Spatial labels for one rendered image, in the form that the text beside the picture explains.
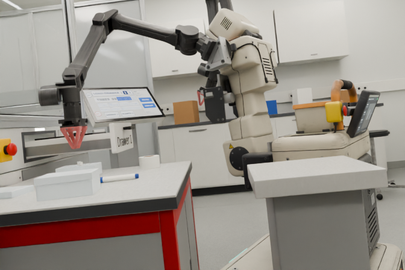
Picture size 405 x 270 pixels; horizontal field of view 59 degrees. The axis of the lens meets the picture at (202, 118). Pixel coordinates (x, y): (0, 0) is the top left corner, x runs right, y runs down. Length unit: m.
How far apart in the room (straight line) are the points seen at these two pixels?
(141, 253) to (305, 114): 0.88
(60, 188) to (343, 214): 0.63
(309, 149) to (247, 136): 0.35
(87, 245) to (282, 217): 0.42
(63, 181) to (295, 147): 0.77
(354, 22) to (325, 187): 4.75
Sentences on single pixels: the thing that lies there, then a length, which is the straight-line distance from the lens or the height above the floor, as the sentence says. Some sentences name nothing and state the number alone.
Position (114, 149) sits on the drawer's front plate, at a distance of 1.34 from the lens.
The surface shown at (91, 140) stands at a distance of 1.38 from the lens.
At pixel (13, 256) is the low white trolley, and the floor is 0.67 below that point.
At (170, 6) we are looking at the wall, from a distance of 5.35.
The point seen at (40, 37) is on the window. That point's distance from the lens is 1.76.
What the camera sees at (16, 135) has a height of 0.92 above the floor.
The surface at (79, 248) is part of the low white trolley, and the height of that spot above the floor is 0.67.
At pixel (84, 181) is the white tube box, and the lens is 0.86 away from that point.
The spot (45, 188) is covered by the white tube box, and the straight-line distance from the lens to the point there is 0.89.
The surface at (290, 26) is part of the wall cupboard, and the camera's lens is 4.90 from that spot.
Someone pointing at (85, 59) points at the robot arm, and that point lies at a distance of 1.41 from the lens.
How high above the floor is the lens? 0.90
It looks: 1 degrees up
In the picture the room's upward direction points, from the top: 6 degrees counter-clockwise
